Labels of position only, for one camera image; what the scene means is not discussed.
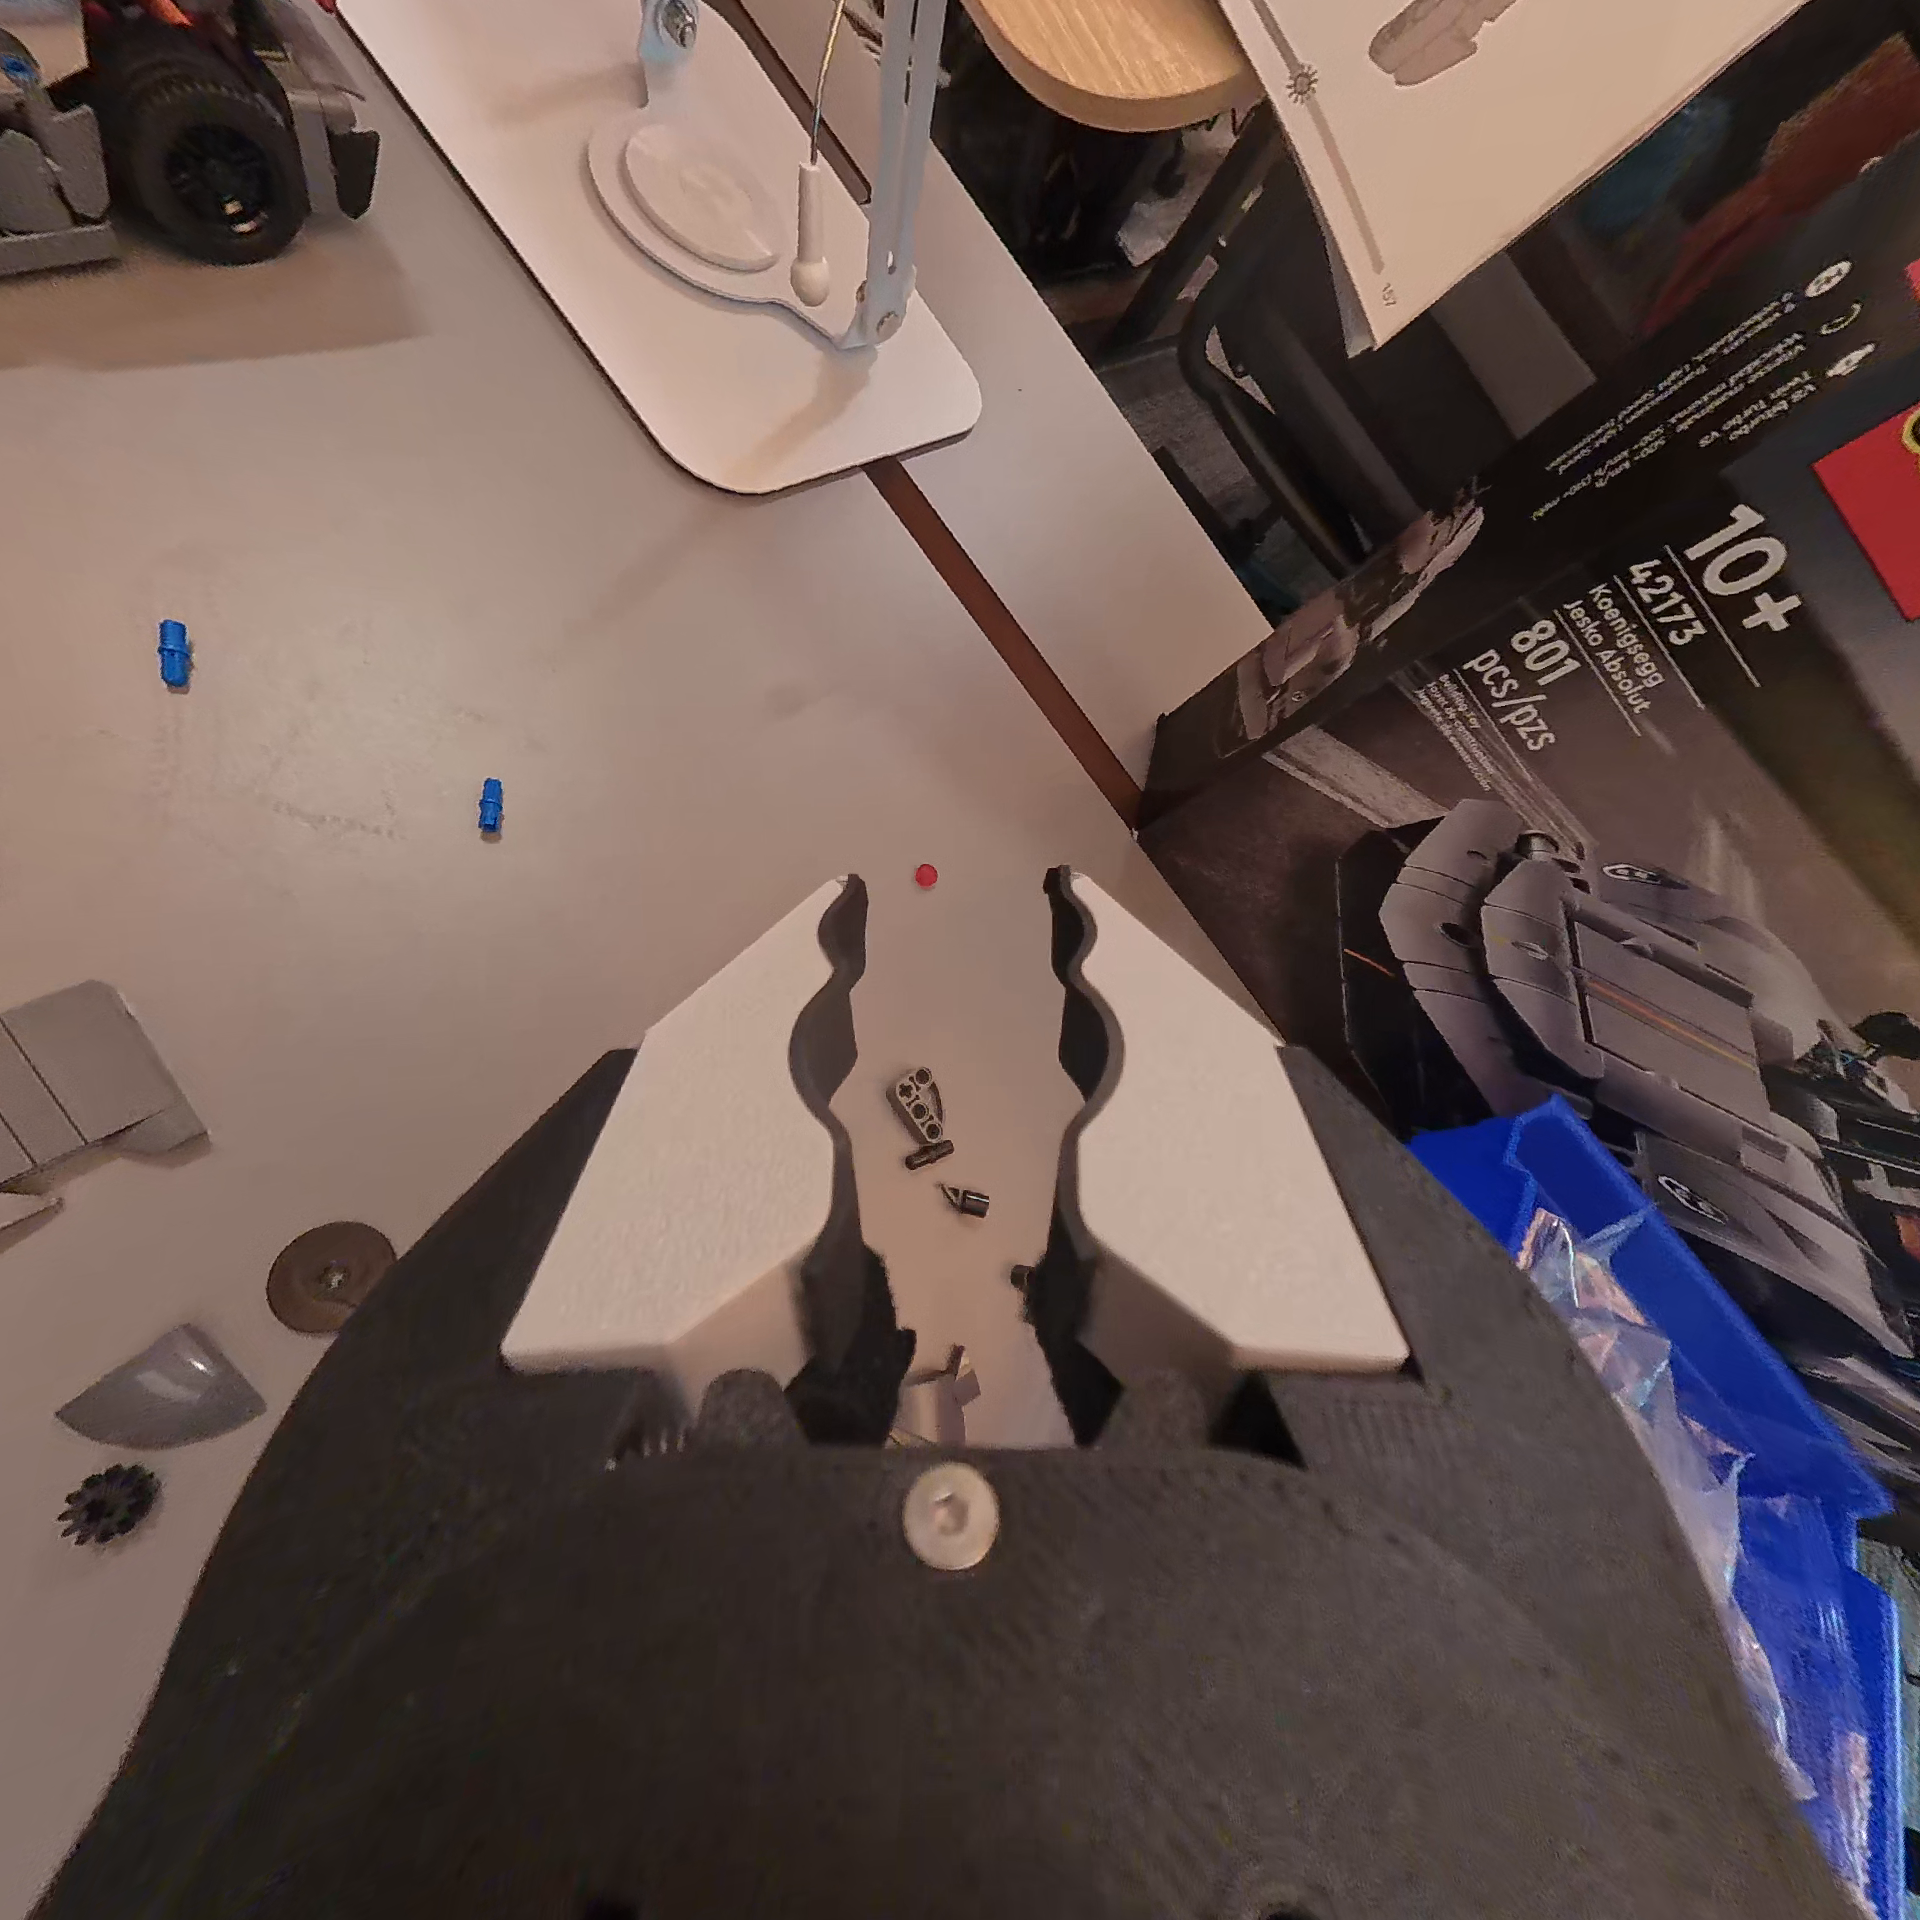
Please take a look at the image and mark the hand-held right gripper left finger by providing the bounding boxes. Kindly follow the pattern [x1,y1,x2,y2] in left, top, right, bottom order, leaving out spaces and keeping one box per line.
[501,875,917,1444]

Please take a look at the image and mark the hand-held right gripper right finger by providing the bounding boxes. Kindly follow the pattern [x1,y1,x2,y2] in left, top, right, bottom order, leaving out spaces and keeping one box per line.
[1041,866,1413,1444]

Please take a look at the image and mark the grey lego panel assembly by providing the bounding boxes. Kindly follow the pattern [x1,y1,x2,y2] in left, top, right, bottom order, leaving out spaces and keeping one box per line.
[0,978,210,1235]

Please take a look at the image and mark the grey lego car model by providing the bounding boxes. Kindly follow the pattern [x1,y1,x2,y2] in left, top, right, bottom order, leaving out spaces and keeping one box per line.
[0,0,387,281]

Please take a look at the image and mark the small grey lego piece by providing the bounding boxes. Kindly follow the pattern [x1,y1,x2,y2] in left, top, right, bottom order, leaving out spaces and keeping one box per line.
[897,1346,985,1430]

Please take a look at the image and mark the black lego dish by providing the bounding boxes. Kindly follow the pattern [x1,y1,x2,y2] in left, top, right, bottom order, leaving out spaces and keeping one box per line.
[264,1222,399,1339]

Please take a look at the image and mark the grey curved lego shell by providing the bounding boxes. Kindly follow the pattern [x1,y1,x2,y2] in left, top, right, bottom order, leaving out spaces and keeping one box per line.
[56,1321,271,1448]

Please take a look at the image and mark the black lego set box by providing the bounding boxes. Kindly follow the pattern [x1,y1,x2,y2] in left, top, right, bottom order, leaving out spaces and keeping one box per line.
[1137,112,1920,1653]

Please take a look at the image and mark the black lego gear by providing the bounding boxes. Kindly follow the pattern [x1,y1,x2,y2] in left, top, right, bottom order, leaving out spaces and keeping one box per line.
[56,1462,163,1547]

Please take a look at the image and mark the blue plastic bin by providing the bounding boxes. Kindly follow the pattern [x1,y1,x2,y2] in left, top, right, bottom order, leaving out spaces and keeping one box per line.
[1407,1089,1911,1920]

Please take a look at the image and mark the white rounded board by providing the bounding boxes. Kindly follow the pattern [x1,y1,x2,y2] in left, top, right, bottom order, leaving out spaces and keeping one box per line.
[337,0,985,495]

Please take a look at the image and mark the white instruction booklet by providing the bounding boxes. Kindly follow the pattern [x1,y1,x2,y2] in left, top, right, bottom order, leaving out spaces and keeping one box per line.
[1214,0,1825,355]

